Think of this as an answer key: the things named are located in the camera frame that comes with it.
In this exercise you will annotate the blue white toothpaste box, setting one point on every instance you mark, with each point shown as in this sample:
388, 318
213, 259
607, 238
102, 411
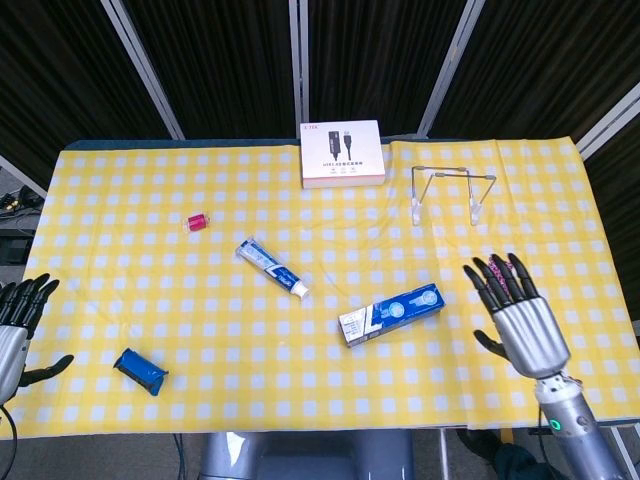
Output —
392, 314

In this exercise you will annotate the purple patterned packet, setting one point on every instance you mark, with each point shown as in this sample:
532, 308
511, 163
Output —
500, 280

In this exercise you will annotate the white screen frame post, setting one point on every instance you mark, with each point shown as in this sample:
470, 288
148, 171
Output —
22, 175
450, 65
607, 120
299, 65
145, 70

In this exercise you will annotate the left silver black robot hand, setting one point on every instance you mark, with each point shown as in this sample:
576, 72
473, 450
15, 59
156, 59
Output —
12, 345

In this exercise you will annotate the grey robot torso base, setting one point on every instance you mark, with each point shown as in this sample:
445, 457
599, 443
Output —
305, 455

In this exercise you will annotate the blue white toothpaste tube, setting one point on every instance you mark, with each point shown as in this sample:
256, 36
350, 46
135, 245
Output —
270, 267

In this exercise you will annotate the blue snack packet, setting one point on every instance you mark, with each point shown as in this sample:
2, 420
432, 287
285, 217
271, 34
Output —
140, 371

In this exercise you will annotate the small red spool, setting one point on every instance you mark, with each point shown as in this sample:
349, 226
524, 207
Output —
196, 223

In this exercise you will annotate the yellow white checkered tablecloth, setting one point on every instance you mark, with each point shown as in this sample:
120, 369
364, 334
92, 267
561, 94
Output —
320, 360

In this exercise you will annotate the black pleated screen panel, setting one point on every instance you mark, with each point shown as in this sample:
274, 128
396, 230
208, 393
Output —
55, 75
545, 65
220, 60
380, 55

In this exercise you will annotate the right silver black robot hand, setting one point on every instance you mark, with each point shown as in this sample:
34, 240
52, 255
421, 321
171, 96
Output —
532, 335

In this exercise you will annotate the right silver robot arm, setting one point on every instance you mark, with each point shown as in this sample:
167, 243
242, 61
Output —
580, 435

